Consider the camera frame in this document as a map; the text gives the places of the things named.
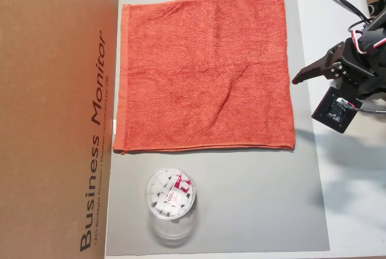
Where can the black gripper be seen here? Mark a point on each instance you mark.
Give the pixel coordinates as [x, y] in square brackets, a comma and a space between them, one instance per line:
[338, 70]

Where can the orange terry towel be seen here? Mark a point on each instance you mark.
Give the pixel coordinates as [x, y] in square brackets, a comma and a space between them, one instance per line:
[205, 72]

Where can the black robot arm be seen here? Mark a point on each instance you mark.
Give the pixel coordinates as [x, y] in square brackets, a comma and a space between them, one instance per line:
[377, 32]

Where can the smooth flat desk mat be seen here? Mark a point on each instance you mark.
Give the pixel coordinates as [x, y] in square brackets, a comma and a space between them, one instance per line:
[256, 195]

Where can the red sleeve eraser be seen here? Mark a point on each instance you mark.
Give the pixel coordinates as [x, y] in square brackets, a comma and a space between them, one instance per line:
[182, 183]

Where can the white eraser cube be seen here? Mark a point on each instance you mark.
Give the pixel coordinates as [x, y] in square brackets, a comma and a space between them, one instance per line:
[154, 198]
[161, 178]
[165, 209]

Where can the deli branded eraser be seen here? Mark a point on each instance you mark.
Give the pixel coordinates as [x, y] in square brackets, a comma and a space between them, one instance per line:
[176, 199]

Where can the clear plastic jar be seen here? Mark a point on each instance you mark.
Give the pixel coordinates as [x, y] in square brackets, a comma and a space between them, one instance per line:
[170, 192]

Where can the white towel label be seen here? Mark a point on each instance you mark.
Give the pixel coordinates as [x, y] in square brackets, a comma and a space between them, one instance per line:
[115, 124]

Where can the brown cardboard monitor box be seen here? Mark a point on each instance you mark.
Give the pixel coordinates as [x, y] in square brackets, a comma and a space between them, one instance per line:
[54, 105]

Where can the square black wrist camera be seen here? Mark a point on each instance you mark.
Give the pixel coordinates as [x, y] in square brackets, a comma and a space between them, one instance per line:
[331, 111]

